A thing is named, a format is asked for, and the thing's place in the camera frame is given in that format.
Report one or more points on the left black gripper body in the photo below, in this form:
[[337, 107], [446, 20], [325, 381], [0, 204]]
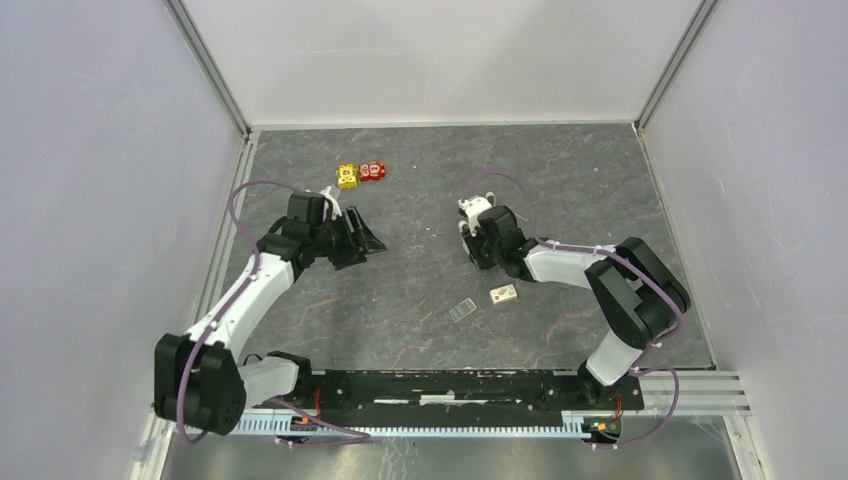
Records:
[[341, 239]]

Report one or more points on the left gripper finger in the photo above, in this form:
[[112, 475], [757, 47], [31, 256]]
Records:
[[363, 239], [348, 255]]

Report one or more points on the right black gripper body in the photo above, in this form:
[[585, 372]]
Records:
[[486, 255]]

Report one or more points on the white staple box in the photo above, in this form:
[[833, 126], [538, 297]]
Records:
[[503, 294]]

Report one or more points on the grey staple tray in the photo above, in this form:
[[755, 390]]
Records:
[[462, 309]]

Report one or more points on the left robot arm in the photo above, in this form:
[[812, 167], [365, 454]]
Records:
[[197, 380]]

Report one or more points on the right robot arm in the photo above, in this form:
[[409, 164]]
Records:
[[641, 300]]

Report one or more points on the yellow toy block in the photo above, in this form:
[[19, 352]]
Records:
[[347, 177]]

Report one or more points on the red toy block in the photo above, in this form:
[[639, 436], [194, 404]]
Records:
[[371, 171]]

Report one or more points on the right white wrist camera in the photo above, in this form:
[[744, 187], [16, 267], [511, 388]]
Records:
[[471, 208]]

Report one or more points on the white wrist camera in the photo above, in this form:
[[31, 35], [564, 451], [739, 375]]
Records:
[[471, 208], [331, 194]]

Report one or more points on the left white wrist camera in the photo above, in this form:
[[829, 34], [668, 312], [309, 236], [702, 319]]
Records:
[[331, 194]]

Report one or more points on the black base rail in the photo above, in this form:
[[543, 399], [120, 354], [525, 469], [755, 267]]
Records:
[[459, 398]]

